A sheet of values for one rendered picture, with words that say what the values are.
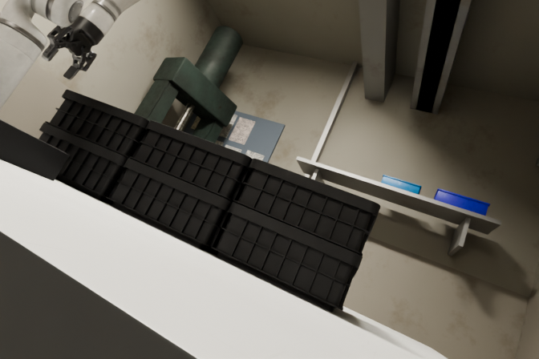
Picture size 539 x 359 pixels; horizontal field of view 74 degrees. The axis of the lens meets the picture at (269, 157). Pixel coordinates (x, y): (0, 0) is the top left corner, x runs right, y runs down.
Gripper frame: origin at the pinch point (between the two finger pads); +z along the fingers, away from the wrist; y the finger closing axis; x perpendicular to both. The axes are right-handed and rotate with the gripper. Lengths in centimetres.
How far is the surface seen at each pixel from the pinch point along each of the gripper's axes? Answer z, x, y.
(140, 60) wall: -84, 130, 213
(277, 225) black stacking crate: 8, -69, -5
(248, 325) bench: 18, -73, -58
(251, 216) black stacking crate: 9, -63, -4
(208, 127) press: -67, 52, 254
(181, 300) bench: 19, -69, -60
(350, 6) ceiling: -208, -23, 182
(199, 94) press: -83, 65, 221
